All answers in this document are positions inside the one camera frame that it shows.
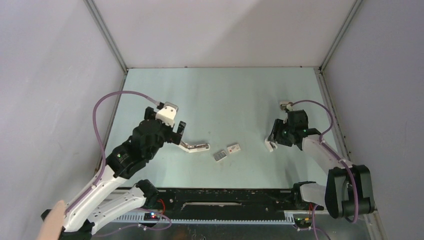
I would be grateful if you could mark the white stapler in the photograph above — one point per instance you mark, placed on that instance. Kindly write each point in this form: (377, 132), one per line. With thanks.
(194, 148)

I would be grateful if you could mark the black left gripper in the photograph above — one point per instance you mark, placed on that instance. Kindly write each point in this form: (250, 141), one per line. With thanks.
(177, 136)

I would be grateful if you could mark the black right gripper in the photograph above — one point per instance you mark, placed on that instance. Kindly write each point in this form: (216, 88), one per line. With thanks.
(275, 134)

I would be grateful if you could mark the staple tray with staples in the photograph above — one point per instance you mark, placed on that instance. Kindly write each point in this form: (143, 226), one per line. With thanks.
(220, 155)

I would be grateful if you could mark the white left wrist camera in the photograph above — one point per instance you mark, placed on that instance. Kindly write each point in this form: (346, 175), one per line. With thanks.
(167, 114)

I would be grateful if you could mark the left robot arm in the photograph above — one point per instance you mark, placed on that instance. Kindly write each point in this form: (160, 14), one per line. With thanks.
(86, 213)

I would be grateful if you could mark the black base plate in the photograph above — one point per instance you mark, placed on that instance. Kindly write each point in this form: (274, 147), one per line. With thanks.
(228, 203)

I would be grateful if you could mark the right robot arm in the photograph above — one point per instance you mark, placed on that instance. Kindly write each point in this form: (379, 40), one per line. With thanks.
(348, 191)

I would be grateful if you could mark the grey cable duct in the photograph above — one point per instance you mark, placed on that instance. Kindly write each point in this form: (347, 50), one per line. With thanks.
(150, 218)

